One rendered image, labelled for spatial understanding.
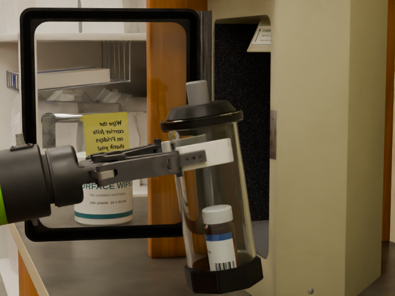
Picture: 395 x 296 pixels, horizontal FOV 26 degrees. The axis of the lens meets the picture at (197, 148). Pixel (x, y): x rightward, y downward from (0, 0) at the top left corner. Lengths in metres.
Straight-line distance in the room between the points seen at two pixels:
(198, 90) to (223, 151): 0.09
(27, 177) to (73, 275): 0.46
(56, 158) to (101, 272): 0.46
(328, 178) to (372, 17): 0.27
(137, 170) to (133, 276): 0.46
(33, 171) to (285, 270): 0.41
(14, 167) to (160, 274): 0.49
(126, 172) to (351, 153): 0.39
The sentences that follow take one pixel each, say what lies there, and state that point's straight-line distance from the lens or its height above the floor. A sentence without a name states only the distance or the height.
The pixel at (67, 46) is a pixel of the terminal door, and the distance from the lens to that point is 1.47.
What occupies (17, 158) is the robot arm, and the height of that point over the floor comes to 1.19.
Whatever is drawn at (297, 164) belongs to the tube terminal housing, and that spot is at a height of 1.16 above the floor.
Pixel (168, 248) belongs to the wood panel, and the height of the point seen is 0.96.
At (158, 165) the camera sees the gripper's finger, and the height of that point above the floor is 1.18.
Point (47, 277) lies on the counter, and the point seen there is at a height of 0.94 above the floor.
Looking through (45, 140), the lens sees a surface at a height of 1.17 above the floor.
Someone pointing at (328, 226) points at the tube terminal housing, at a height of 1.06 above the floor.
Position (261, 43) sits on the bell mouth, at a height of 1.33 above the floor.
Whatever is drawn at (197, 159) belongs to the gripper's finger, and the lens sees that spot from 1.05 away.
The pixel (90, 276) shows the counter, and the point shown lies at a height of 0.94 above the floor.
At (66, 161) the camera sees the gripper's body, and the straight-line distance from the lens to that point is 1.06.
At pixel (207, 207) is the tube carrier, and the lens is 1.08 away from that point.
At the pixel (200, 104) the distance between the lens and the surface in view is 1.09.
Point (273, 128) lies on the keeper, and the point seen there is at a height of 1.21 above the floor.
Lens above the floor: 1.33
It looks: 7 degrees down
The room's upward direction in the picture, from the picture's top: straight up
